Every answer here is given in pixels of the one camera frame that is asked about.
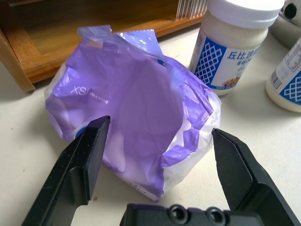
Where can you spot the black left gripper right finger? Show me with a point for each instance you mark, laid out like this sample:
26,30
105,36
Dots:
244,179

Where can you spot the brown wooden cabinet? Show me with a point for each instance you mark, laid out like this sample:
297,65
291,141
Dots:
47,42

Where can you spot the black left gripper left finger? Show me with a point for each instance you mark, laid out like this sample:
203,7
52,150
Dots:
75,169

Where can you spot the white bottle with blue label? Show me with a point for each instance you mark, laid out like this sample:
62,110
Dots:
289,80
225,47

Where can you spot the silver round metal bowl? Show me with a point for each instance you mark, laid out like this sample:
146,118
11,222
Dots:
287,28

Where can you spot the purple plastic-wrapped package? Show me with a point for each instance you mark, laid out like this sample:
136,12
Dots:
141,101

